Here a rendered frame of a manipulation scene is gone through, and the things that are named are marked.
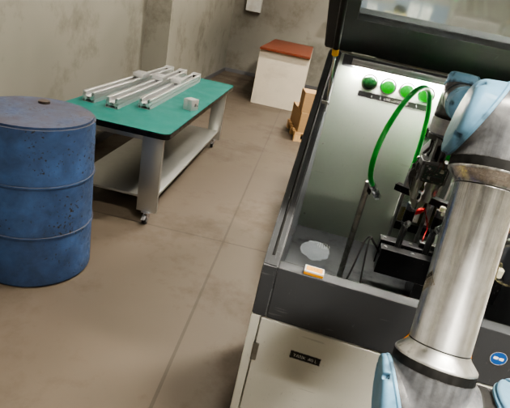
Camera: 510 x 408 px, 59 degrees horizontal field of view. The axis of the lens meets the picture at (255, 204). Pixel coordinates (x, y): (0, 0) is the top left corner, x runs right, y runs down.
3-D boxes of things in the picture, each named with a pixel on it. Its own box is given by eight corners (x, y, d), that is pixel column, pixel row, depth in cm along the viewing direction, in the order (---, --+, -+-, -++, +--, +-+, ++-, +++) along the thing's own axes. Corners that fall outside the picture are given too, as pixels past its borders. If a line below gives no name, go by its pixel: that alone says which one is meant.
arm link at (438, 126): (431, 112, 116) (464, 120, 115) (425, 129, 118) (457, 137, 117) (435, 117, 109) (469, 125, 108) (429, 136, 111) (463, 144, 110)
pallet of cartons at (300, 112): (282, 138, 590) (294, 90, 565) (286, 123, 672) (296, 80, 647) (368, 157, 586) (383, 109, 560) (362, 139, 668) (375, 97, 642)
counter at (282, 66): (303, 90, 988) (313, 47, 952) (298, 113, 753) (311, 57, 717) (266, 82, 992) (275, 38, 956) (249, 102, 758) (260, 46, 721)
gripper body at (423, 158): (414, 181, 115) (430, 136, 110) (410, 172, 122) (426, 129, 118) (444, 189, 114) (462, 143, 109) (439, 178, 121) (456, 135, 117)
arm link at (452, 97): (510, 96, 93) (499, 90, 103) (454, 84, 95) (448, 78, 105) (495, 133, 96) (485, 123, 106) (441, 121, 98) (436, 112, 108)
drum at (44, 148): (6, 227, 280) (2, 87, 245) (102, 240, 286) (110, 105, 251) (-46, 280, 227) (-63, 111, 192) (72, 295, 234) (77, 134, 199)
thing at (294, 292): (265, 317, 121) (278, 267, 115) (269, 308, 125) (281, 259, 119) (503, 390, 113) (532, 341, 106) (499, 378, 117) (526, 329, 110)
